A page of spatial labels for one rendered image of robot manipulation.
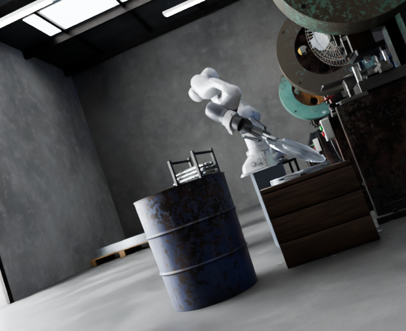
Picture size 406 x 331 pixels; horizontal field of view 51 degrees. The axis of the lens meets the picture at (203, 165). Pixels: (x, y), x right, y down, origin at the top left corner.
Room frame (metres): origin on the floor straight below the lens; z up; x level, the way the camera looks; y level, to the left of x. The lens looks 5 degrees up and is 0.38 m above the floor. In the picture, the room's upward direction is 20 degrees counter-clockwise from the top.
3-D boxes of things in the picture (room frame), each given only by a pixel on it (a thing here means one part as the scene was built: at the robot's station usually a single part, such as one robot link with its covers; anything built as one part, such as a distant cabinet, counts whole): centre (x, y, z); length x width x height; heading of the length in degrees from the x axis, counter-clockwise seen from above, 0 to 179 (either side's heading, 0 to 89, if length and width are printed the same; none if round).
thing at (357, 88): (2.38, -1.08, 0.68); 0.45 x 0.30 x 0.06; 169
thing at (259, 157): (2.53, -0.30, 0.52); 0.22 x 0.19 x 0.14; 90
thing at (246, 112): (2.50, -0.32, 0.71); 0.18 x 0.11 x 0.25; 149
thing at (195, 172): (4.75, 0.10, 0.47); 0.46 x 0.43 x 0.95; 59
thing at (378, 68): (2.22, -1.05, 0.76); 0.17 x 0.06 x 0.10; 169
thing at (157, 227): (1.88, 0.13, 0.24); 0.42 x 0.42 x 0.48
